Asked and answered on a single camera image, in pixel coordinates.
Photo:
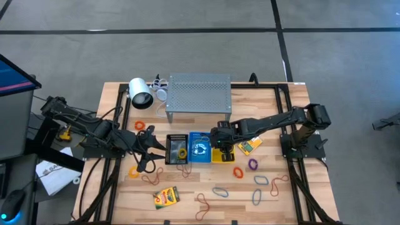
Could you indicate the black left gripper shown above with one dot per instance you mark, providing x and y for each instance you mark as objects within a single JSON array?
[{"x": 134, "y": 142}]

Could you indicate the grey perforated metal shelf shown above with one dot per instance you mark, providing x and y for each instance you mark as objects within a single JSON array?
[{"x": 198, "y": 93}]

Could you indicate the black desk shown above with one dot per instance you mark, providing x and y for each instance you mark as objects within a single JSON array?
[{"x": 18, "y": 172}]

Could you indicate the black plastic basket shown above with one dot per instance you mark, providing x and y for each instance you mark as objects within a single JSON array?
[{"x": 172, "y": 153}]

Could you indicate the computer monitor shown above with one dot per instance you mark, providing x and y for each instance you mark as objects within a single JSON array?
[{"x": 15, "y": 125}]

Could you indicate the yellow pack with white label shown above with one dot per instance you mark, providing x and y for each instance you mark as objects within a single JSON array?
[{"x": 257, "y": 141}]

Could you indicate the yellow black clamp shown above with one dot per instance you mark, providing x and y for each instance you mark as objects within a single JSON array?
[{"x": 65, "y": 133}]

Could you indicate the yellow crayon box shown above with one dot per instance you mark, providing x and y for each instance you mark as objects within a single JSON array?
[{"x": 166, "y": 197}]

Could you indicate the black computer mouse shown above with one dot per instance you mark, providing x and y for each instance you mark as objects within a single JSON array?
[{"x": 12, "y": 203}]

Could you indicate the white round puck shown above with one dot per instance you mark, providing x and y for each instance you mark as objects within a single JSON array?
[{"x": 161, "y": 94}]

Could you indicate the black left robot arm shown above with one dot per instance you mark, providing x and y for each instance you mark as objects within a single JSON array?
[{"x": 93, "y": 128}]

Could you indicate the yellow pack with green window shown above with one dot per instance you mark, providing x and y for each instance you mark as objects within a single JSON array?
[{"x": 247, "y": 147}]

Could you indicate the black chair base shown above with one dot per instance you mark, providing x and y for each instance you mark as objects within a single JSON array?
[{"x": 387, "y": 123}]

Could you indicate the blue plastic basket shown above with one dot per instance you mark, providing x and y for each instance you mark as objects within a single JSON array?
[{"x": 191, "y": 158}]

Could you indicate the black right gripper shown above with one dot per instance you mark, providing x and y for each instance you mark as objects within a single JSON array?
[{"x": 223, "y": 136}]

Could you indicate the yellow plastic basket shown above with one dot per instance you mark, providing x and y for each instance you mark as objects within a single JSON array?
[{"x": 215, "y": 157}]

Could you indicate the black diagonal stand bar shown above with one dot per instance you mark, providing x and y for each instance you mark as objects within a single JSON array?
[{"x": 56, "y": 157}]

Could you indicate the white paper sheet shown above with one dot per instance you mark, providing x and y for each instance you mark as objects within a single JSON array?
[{"x": 53, "y": 175}]

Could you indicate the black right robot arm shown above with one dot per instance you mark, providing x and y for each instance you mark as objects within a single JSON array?
[{"x": 275, "y": 120}]

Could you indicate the white tape roll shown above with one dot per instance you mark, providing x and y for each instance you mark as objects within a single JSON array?
[{"x": 73, "y": 180}]

